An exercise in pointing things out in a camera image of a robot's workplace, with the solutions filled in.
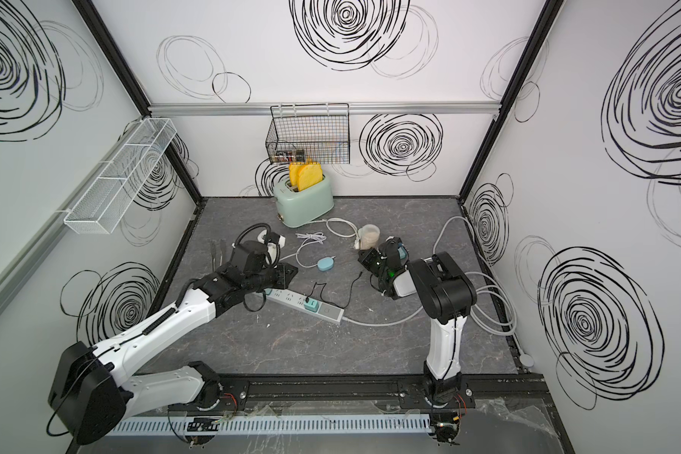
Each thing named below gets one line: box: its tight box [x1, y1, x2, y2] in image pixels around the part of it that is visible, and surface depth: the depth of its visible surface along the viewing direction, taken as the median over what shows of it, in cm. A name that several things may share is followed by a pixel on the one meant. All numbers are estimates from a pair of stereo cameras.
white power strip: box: [263, 288, 346, 325], surface depth 88 cm
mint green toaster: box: [273, 174, 335, 229], surface depth 105 cm
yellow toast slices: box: [288, 161, 323, 193], surface depth 104 cm
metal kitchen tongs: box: [209, 238, 227, 273], surface depth 107 cm
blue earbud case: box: [316, 257, 334, 272], surface depth 101 cm
